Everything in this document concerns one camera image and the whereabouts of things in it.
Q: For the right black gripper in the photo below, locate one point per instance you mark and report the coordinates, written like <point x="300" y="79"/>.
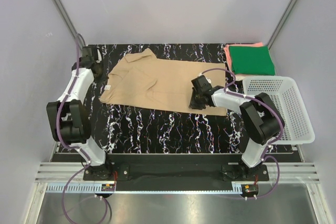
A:
<point x="192" y="104"/>

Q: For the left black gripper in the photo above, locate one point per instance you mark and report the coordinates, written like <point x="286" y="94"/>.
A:
<point x="100" y="64"/>

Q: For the beige t shirt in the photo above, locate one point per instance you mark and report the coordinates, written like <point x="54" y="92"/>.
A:
<point x="144" y="81"/>

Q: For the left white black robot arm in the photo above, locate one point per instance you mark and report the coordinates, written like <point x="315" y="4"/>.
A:
<point x="68" y="118"/>

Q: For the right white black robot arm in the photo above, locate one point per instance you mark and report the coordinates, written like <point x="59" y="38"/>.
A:
<point x="261" y="119"/>

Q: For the cream folded t shirt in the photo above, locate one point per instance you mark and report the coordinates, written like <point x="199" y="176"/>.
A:
<point x="240" y="77"/>

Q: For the pink folded t shirt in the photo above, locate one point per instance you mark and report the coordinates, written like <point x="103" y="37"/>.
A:
<point x="227" y="53"/>

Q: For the green folded t shirt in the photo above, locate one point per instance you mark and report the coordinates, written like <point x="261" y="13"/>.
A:
<point x="251" y="60"/>

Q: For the white plastic mesh basket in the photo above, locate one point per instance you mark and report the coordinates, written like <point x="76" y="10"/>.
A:
<point x="286" y="97"/>

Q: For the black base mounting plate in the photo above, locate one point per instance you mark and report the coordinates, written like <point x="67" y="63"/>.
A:
<point x="188" y="170"/>

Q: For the right small circuit board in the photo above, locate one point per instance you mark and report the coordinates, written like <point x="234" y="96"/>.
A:
<point x="251" y="188"/>

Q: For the small circuit board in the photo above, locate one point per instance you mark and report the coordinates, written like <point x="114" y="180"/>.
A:
<point x="251" y="188"/>
<point x="108" y="187"/>

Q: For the left small circuit board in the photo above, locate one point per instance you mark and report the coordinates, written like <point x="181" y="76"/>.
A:
<point x="108" y="187"/>

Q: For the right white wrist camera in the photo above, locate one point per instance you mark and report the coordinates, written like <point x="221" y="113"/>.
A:
<point x="209" y="79"/>

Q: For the left aluminium frame post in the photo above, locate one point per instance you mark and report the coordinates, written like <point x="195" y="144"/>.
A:
<point x="68" y="22"/>

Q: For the aluminium frame post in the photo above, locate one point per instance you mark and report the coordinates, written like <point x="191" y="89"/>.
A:
<point x="68" y="22"/>
<point x="282" y="22"/>

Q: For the grey slotted cable duct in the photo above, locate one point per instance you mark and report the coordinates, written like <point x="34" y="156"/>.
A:
<point x="147" y="188"/>

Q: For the aluminium rail profile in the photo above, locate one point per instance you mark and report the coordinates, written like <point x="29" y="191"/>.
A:
<point x="56" y="172"/>

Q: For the right aluminium frame post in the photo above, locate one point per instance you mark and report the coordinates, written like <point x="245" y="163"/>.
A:
<point x="282" y="22"/>

